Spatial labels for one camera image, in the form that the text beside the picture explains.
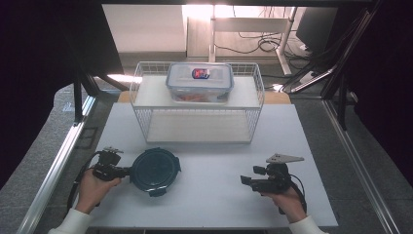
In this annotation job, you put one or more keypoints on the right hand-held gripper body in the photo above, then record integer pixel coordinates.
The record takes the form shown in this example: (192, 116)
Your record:
(276, 178)

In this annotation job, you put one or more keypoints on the dark monitor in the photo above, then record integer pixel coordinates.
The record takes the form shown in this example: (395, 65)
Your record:
(316, 29)

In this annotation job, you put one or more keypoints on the person's right hand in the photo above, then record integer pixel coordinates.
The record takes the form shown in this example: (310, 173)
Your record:
(287, 203)

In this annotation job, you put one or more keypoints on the clear rectangular lidded container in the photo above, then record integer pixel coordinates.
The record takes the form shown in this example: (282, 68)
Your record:
(199, 81)

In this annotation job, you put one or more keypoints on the orange food pieces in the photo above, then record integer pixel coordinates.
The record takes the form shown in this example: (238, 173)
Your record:
(198, 97)

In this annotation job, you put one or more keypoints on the aluminium frame rail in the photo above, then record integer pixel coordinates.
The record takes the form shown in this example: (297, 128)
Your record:
(52, 175)
(360, 169)

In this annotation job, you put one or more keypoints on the dark round lid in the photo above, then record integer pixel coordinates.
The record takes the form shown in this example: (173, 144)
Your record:
(155, 169)

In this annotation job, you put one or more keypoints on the black metal stand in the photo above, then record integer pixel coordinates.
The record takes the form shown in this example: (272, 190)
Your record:
(341, 65)
(79, 94)

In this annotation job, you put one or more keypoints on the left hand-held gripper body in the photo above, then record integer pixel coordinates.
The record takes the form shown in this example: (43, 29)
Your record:
(107, 167)

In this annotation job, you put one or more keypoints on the person's left hand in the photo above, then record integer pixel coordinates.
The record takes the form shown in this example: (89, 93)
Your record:
(92, 191)

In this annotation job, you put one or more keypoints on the white desk frame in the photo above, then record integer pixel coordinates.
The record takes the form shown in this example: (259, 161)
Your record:
(250, 26)

